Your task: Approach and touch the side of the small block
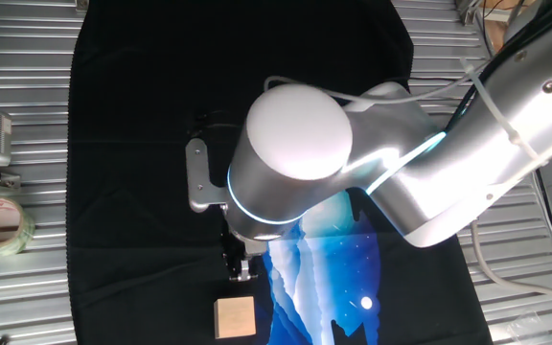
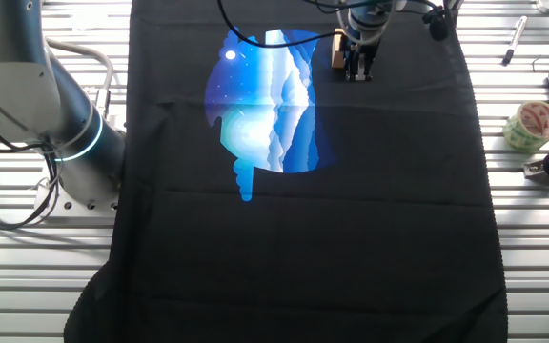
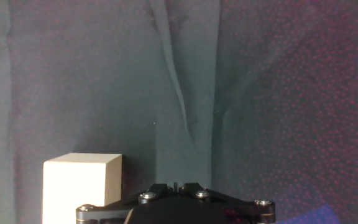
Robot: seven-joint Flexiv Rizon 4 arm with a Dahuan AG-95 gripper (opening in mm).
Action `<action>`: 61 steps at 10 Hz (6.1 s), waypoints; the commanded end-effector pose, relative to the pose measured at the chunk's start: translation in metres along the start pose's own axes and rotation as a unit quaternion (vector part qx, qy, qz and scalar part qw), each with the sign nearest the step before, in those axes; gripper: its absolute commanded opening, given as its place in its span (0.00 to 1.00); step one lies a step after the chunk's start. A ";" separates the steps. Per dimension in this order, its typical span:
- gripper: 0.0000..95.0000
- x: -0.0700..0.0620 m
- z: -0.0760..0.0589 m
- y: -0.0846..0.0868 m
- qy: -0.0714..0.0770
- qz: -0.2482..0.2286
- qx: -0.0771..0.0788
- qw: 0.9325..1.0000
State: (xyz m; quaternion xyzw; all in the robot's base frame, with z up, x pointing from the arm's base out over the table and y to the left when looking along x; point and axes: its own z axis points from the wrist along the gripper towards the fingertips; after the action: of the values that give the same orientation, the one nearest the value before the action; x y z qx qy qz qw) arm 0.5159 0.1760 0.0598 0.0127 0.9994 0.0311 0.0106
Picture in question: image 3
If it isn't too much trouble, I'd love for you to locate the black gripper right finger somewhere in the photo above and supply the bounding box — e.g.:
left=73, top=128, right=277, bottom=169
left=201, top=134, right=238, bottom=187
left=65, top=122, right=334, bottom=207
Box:
left=178, top=182, right=276, bottom=224

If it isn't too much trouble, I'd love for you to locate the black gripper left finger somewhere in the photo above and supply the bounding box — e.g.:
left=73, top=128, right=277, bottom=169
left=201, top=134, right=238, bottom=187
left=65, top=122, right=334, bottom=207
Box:
left=75, top=183, right=178, bottom=224

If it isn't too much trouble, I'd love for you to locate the small wooden block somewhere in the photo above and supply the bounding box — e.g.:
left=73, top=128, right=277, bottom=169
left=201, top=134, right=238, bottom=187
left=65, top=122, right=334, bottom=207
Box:
left=42, top=152, right=123, bottom=224

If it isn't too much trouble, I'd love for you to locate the black cloth with blue print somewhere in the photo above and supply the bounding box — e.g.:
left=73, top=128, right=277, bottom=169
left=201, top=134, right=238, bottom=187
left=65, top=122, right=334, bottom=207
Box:
left=0, top=0, right=358, bottom=224

